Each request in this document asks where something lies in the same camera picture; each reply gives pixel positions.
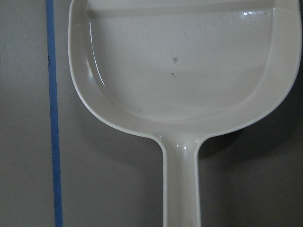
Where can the beige plastic dustpan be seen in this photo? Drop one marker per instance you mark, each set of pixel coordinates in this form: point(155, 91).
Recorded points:
point(182, 71)

